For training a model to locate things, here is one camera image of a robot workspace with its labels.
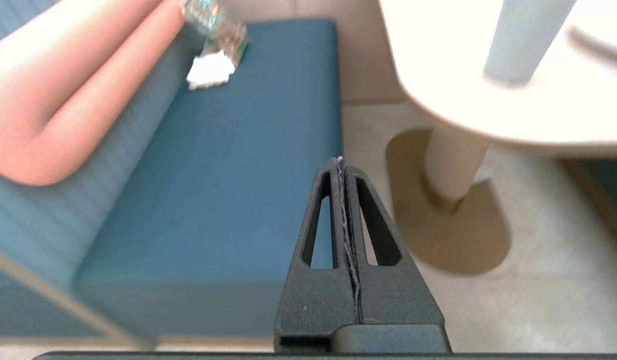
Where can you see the pink bolster cushion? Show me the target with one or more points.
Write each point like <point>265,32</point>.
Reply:
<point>63,100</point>

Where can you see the green snack packet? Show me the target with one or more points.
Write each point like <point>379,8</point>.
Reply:
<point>218,25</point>

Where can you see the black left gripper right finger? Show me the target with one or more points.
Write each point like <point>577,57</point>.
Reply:
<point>393,295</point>

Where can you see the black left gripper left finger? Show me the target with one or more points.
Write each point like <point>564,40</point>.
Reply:
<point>313,300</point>

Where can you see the white napkin stack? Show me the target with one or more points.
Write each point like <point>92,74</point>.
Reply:
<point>211,72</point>

